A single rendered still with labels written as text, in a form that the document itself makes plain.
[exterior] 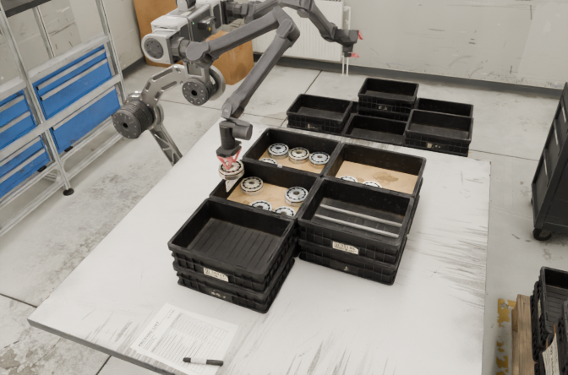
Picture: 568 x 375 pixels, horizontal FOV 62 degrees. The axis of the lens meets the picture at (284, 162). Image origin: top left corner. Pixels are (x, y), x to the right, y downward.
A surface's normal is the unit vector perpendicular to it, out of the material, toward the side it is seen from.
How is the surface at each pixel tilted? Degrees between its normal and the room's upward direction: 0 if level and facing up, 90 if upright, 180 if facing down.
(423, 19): 90
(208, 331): 0
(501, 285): 0
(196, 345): 0
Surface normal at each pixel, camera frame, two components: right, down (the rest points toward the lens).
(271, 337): -0.04, -0.82
